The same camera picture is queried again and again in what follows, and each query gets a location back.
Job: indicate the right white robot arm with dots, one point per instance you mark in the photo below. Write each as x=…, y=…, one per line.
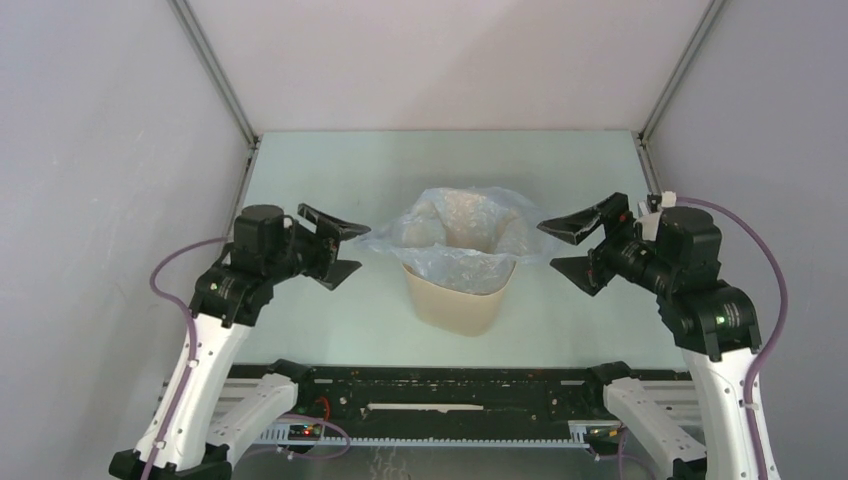
x=718, y=334

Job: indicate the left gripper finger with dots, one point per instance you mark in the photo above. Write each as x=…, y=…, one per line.
x=328, y=226
x=334, y=273

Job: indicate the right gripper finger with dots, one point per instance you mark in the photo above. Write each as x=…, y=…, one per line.
x=573, y=229
x=588, y=275

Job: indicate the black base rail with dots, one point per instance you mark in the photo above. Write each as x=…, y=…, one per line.
x=459, y=425

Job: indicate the left metal frame post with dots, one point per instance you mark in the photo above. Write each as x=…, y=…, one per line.
x=197, y=37

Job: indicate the metal frame post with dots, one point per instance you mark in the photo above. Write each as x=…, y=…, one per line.
x=197, y=37
x=698, y=39

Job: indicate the beige trash bin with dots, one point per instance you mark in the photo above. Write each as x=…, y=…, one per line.
x=459, y=313

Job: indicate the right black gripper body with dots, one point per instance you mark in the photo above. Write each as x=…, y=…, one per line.
x=623, y=253

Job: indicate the silver aluminium base frame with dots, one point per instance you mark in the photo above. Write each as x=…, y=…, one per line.
x=676, y=397

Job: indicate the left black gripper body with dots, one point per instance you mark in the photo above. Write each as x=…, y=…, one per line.
x=305, y=251

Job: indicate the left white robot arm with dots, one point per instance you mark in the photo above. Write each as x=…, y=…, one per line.
x=184, y=440

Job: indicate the right metal frame post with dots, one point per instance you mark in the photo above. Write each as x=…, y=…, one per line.
x=698, y=39

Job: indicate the blue plastic trash bag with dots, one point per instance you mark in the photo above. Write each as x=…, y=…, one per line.
x=465, y=240

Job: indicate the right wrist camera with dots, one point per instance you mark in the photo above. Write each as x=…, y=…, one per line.
x=650, y=211

